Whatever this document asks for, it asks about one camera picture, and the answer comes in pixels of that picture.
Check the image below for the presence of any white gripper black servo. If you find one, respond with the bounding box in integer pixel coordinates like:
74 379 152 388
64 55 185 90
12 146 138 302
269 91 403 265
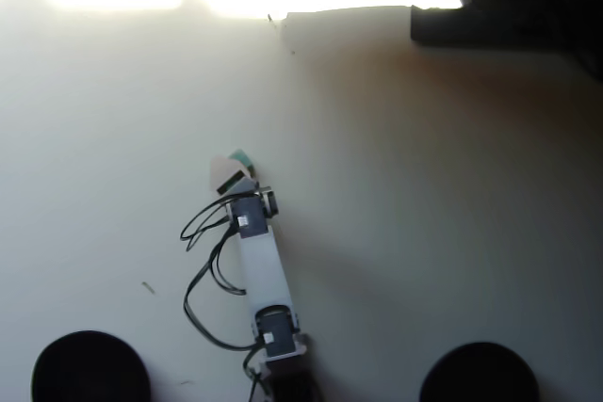
208 153 280 218

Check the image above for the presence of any blue cube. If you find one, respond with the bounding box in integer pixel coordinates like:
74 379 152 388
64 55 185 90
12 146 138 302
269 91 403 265
227 148 257 178

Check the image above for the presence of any black round bowl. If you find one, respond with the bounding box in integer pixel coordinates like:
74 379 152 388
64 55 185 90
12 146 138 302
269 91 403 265
31 330 153 402
418 341 541 402

